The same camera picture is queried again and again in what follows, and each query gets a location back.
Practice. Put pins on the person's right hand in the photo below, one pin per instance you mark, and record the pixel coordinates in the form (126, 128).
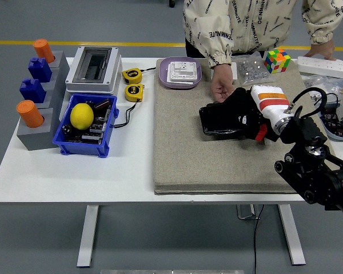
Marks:
(221, 82)

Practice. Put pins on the person's left hand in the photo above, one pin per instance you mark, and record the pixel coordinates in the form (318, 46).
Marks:
(321, 49)

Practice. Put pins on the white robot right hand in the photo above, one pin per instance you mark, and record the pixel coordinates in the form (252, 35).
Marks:
(273, 102)

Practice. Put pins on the black rag with red tag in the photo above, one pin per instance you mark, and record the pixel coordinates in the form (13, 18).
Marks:
(237, 102)

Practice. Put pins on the black glossy panel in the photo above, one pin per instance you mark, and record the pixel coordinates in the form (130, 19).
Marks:
(215, 120)

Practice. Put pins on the person's right forearm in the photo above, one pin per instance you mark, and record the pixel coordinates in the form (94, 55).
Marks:
(214, 48)

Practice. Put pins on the person's left forearm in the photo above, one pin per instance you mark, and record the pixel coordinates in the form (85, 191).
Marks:
(323, 20)

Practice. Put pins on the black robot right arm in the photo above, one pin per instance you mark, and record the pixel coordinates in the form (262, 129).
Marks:
(311, 177)

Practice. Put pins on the small white card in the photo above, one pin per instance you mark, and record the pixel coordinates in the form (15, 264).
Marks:
(234, 72)

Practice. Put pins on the white power strip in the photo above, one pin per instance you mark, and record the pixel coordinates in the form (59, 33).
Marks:
(317, 65)

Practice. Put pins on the clear bag of metal parts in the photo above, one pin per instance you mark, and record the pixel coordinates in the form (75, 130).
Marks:
(251, 71)

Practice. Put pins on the clear bag of small parts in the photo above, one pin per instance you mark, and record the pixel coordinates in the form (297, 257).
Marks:
(320, 81)

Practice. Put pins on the colourful puzzle cube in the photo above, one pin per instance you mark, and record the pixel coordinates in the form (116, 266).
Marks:
(277, 61)

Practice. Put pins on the purple plate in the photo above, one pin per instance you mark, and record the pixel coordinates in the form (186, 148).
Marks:
(163, 74)

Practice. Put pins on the person's torso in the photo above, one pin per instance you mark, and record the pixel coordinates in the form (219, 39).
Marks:
(251, 23)

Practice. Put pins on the blue-rimmed plate of electronics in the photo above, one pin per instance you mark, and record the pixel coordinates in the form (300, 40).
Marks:
(335, 129)

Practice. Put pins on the grey-brown mat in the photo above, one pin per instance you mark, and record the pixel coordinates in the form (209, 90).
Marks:
(203, 162)

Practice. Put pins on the yellow tape measure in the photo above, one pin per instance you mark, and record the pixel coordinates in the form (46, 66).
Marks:
(134, 92)
(131, 75)

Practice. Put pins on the black chair caster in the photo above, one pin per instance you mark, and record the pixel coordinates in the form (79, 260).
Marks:
(172, 3)

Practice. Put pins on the grey under-table control box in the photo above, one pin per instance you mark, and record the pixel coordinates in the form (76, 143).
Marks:
(247, 211)

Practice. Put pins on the dark brown capacitor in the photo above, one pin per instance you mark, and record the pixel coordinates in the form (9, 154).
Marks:
(103, 104)

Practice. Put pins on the electronic circuit boards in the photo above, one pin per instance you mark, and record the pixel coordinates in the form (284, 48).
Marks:
(98, 125)

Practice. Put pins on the white table leg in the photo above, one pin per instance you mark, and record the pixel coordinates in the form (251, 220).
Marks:
(293, 237)
(87, 237)

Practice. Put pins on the yellow lemon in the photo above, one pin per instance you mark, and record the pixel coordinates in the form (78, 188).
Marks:
(82, 116)

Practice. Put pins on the blue plastic bin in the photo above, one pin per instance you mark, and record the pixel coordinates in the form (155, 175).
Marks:
(83, 147)

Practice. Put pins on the black round knob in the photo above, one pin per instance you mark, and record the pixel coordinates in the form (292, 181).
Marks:
(67, 129)

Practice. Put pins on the orange cylinder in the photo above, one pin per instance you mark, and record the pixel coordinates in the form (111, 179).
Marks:
(30, 114)
(44, 50)

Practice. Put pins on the blue plastic block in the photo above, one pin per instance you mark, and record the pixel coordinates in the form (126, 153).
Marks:
(40, 70)
(32, 91)

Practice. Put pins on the grey stepped block holder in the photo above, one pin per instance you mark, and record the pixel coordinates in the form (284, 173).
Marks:
(38, 141)

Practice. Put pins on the white wall socket plate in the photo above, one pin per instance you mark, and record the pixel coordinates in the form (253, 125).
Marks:
(183, 71)

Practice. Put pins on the grey electrical enclosure box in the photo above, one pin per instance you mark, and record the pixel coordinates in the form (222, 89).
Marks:
(88, 85)

